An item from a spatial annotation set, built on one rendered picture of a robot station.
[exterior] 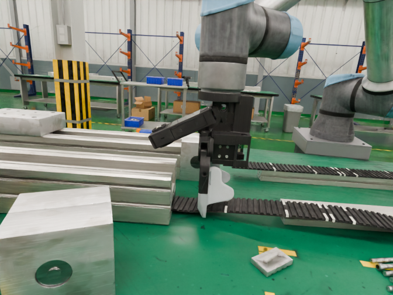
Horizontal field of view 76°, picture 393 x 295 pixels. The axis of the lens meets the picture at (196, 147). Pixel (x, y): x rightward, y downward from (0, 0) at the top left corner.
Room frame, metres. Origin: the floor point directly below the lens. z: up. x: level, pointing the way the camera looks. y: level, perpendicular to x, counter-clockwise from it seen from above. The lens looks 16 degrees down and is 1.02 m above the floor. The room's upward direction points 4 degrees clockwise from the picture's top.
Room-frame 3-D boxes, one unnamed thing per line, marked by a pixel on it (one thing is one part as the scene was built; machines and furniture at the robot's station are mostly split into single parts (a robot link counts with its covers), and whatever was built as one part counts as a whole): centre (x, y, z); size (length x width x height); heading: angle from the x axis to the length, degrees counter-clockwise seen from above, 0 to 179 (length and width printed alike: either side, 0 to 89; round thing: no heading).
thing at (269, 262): (0.29, -0.11, 0.78); 0.05 x 0.03 x 0.01; 123
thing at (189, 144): (0.61, -0.01, 0.83); 0.12 x 0.09 x 0.10; 0
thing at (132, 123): (3.70, 0.69, 0.50); 1.03 x 0.55 x 1.01; 95
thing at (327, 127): (0.94, -0.51, 0.88); 0.15 x 0.15 x 0.10
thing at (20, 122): (0.60, 0.44, 0.87); 0.16 x 0.11 x 0.07; 90
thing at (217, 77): (0.41, -0.03, 1.02); 0.08 x 0.08 x 0.05
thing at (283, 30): (0.48, -0.10, 1.10); 0.11 x 0.11 x 0.08; 37
